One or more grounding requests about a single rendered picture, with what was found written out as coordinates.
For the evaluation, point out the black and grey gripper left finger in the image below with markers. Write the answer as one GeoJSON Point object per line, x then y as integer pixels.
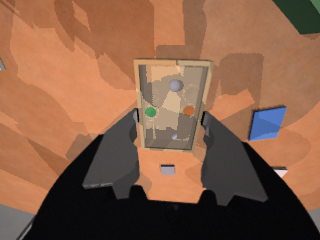
{"type": "Point", "coordinates": [104, 171]}

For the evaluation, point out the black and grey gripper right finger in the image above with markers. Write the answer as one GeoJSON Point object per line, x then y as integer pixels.
{"type": "Point", "coordinates": [241, 179]}

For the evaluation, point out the pale pink flat rectangular card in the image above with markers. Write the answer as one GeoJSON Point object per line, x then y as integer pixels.
{"type": "Point", "coordinates": [280, 171]}

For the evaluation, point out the wooden ball-in-hole puzzle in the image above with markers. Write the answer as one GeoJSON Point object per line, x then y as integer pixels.
{"type": "Point", "coordinates": [171, 101]}

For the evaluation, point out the green rectangular block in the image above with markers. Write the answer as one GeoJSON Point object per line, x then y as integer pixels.
{"type": "Point", "coordinates": [304, 15]}

